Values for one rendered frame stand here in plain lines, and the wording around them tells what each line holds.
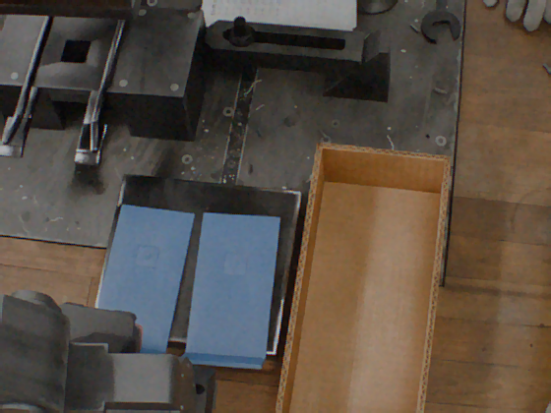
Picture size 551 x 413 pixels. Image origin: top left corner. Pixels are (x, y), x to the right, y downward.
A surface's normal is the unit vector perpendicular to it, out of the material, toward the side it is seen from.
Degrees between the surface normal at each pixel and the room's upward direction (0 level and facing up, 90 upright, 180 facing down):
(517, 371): 0
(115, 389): 4
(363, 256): 0
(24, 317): 42
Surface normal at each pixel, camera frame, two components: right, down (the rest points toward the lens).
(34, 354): 0.62, -0.33
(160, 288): -0.07, -0.44
